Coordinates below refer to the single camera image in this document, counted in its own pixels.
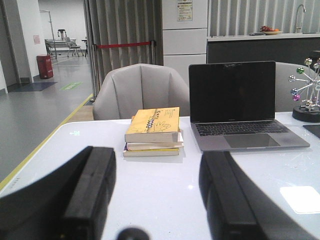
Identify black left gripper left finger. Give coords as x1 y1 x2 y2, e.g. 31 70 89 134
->
0 146 116 240

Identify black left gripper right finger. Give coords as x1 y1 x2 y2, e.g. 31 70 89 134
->
198 151 315 240

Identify bottom yellow book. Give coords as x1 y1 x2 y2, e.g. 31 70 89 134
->
123 148 180 157

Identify yellow book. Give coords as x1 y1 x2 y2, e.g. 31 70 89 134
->
123 148 180 157
124 107 180 143

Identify middle white book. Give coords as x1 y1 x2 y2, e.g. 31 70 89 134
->
124 130 184 151

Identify grey laptop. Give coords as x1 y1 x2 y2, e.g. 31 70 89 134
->
188 61 309 152

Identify black mouse pad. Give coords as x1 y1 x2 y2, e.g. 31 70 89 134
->
303 124 320 138

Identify top yellow book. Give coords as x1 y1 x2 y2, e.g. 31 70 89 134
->
124 107 180 143

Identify left grey armchair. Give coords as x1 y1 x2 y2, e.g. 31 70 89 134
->
93 63 190 120

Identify grey armchair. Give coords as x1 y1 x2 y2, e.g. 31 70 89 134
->
275 62 305 112
93 63 190 120

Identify ferris wheel desk ornament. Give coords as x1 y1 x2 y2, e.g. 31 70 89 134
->
288 50 320 123

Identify red bin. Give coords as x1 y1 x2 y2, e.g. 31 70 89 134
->
36 54 54 79

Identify right grey armchair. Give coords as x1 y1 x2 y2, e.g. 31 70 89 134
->
275 62 305 112

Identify red barrier belt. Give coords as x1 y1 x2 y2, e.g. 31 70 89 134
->
93 40 154 49

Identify dark kitchen counter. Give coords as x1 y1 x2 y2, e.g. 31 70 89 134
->
206 33 320 65

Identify fruit bowl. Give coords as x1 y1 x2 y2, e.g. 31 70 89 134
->
260 25 283 36

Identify white refrigerator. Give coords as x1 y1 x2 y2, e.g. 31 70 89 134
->
161 0 208 81

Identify chrome faucet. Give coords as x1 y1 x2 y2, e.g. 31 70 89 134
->
294 4 306 33

